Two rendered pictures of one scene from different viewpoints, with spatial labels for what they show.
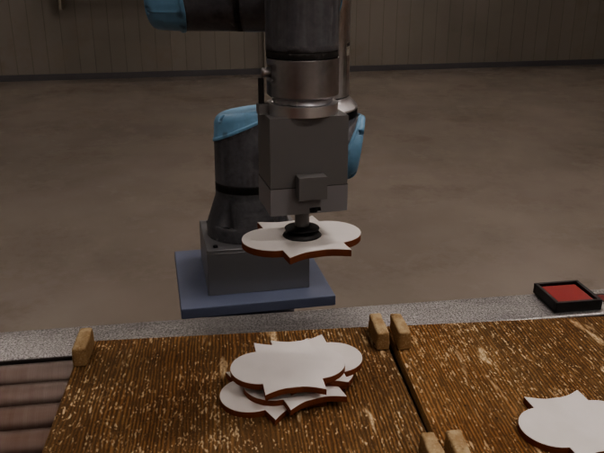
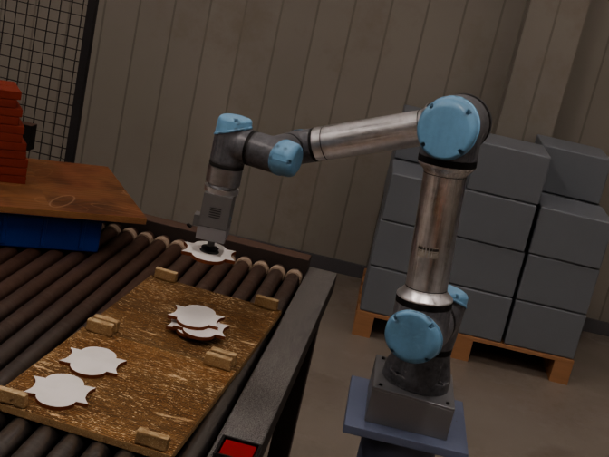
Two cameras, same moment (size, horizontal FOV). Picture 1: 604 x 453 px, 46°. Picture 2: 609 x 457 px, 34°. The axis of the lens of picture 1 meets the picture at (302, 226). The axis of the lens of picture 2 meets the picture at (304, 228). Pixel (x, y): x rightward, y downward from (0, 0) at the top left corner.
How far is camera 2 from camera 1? 252 cm
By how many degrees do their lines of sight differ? 98
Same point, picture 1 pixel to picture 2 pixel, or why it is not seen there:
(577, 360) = (146, 395)
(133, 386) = (227, 307)
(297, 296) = (351, 412)
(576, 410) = (102, 364)
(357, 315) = (271, 384)
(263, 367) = (198, 311)
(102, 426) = (199, 296)
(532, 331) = (190, 403)
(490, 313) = (240, 422)
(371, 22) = not seen: outside the picture
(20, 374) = not seen: hidden behind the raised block
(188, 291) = not seen: hidden behind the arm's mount
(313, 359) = (195, 320)
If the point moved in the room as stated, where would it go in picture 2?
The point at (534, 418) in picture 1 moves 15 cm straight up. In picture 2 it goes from (108, 354) to (120, 285)
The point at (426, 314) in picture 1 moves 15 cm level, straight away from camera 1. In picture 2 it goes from (256, 403) to (321, 432)
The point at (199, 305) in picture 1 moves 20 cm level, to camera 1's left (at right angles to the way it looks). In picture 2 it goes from (355, 381) to (375, 354)
